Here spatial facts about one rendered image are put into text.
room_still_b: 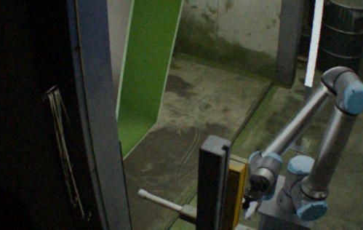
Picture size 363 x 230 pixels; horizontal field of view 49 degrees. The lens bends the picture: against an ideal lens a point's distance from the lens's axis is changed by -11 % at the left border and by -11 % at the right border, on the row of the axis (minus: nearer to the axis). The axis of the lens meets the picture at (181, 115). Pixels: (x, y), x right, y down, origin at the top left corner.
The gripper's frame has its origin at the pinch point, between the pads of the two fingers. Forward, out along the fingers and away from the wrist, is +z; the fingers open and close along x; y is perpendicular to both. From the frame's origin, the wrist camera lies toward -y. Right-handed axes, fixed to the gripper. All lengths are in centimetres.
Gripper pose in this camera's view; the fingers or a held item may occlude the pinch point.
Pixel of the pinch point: (240, 213)
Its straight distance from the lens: 160.0
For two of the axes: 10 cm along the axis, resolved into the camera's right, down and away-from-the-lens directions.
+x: -8.8, -2.8, 3.9
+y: 0.0, 8.1, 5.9
